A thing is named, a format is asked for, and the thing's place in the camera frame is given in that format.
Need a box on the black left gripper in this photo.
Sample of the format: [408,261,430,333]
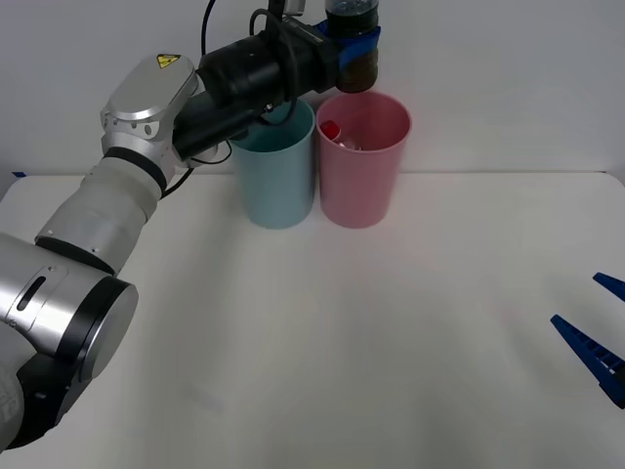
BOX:
[280,16,383,98]

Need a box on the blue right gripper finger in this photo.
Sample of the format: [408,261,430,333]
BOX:
[550,314,625,409]
[592,272,625,300]

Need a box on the dark bottle with black cap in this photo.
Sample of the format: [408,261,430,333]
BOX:
[323,0,383,95]

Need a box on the clear bottle with red cap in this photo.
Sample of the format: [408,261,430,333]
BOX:
[319,119,365,151]

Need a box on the pink plastic bin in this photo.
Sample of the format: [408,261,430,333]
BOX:
[315,90,414,230]

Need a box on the pale blue plastic bin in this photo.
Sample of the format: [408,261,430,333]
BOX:
[229,97,316,231]

